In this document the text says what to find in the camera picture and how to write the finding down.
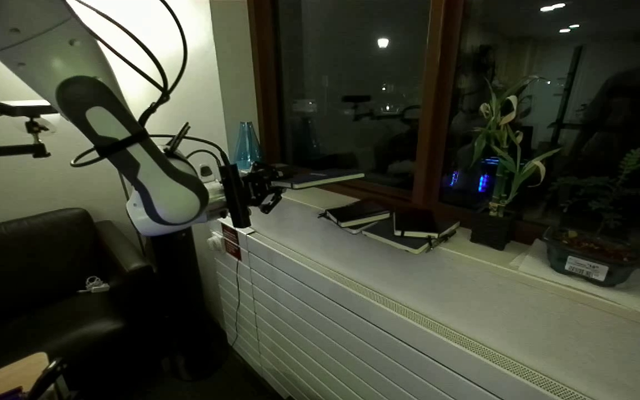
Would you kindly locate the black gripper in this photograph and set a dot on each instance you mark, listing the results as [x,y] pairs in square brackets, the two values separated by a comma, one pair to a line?
[244,193]

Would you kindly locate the black notebook with elastic band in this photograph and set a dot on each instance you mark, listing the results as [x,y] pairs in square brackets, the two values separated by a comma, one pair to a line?
[303,179]

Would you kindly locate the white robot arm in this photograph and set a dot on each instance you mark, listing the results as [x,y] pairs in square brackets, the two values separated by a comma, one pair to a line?
[57,55]

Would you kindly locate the blue cone humidifier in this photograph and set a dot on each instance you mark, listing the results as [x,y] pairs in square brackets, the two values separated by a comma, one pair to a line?
[245,153]

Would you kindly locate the red warning sticker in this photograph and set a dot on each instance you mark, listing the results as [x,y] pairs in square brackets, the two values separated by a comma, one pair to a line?
[233,241]

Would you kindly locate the black notebook stack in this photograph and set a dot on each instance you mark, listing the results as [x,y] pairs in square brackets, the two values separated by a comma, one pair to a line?
[415,233]

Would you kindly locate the black leather armchair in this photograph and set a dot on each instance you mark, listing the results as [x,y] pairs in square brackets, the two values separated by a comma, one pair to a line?
[76,289]

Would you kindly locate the green bamboo plant in pot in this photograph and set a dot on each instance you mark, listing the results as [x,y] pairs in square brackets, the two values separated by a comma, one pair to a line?
[501,141]

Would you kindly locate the bonsai plant in tray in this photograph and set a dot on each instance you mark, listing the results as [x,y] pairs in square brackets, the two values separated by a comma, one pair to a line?
[589,238]

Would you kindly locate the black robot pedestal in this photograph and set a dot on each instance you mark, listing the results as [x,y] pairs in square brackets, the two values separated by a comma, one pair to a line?
[191,329]

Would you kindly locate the camera on black stand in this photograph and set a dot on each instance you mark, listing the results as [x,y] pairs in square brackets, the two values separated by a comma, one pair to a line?
[25,122]

